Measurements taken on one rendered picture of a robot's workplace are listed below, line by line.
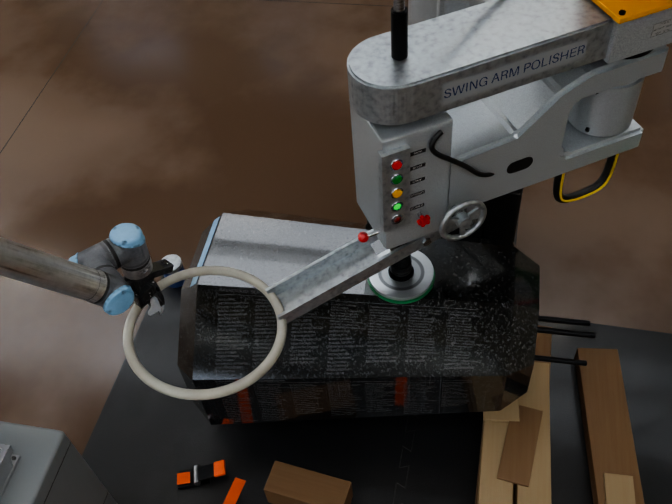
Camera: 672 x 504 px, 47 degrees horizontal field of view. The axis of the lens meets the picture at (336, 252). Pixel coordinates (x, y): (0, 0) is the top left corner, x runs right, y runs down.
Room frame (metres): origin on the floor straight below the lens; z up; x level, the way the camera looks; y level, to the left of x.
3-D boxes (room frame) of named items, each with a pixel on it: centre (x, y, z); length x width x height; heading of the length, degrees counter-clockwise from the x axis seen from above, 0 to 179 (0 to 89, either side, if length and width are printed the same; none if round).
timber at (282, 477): (1.15, 0.19, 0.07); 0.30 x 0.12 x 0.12; 67
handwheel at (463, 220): (1.46, -0.35, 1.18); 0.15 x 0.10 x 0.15; 107
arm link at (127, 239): (1.48, 0.59, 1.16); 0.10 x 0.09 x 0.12; 123
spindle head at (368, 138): (1.56, -0.28, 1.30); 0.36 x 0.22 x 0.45; 107
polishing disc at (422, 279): (1.53, -0.20, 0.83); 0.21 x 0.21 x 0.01
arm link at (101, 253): (1.41, 0.68, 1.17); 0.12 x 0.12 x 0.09; 33
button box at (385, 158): (1.40, -0.17, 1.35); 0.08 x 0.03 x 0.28; 107
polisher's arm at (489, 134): (1.64, -0.58, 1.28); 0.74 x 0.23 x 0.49; 107
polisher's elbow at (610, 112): (1.73, -0.83, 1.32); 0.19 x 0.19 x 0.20
